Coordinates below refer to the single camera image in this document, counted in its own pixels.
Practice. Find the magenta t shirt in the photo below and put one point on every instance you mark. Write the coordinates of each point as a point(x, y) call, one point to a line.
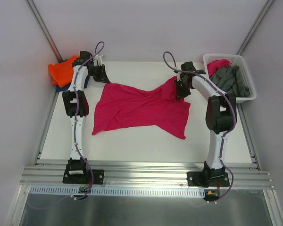
point(122, 107)
point(216, 65)

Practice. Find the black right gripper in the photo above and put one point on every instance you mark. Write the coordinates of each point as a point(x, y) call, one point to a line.
point(182, 90)

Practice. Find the white plastic laundry basket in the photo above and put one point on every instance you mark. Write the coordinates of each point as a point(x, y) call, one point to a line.
point(238, 61)

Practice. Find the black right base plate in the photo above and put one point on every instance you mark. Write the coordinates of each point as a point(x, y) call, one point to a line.
point(197, 178)

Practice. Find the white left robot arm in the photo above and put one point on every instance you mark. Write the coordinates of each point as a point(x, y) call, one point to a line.
point(77, 108)

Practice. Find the aluminium mounting rail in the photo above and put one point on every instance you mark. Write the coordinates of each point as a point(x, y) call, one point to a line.
point(146, 174)

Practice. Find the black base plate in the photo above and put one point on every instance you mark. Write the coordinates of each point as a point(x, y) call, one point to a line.
point(80, 177)
point(197, 178)

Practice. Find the corner metal post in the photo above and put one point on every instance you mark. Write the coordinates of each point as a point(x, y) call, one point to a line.
point(255, 26)
point(35, 12)

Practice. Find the left corner metal post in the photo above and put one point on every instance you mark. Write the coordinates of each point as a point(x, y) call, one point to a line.
point(35, 12)

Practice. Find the folded orange t shirt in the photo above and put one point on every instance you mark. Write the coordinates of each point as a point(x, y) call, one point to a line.
point(62, 73)

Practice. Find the right corner metal post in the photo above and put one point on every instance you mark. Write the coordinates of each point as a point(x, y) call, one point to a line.
point(255, 26)

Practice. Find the magenta t shirt in basket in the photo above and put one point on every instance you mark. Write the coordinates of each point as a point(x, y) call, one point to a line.
point(216, 65)

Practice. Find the white slotted cable duct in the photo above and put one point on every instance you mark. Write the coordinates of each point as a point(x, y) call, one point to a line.
point(120, 191)

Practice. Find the grey t shirts in basket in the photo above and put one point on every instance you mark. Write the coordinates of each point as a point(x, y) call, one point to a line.
point(229, 80)

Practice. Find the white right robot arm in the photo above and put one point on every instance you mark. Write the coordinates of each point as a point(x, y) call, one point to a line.
point(220, 115)

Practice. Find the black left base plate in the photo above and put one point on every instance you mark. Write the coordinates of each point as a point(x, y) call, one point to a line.
point(80, 177)

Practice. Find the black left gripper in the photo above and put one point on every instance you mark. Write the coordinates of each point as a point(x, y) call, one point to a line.
point(100, 73)

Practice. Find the folded blue t shirt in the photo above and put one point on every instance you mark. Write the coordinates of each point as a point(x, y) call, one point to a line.
point(65, 88)

